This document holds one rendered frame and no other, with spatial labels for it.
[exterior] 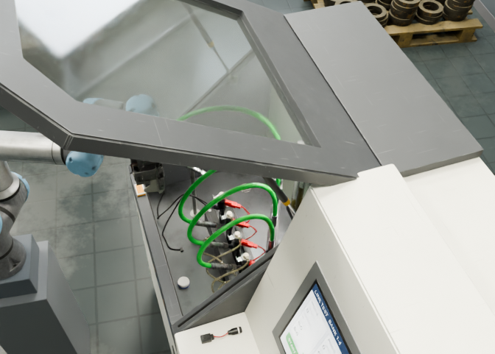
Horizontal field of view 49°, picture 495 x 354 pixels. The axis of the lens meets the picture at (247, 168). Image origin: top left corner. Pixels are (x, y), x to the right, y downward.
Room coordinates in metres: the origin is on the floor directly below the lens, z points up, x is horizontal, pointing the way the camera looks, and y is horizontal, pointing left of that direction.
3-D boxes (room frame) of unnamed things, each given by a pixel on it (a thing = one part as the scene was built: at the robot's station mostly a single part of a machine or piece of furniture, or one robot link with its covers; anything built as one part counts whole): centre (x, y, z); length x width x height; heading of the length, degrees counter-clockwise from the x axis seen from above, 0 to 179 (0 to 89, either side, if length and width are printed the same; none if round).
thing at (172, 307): (0.97, 0.30, 0.87); 0.62 x 0.04 x 0.16; 22
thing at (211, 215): (0.94, 0.04, 0.91); 0.34 x 0.10 x 0.15; 22
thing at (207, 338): (0.63, 0.05, 0.99); 0.12 x 0.02 x 0.02; 108
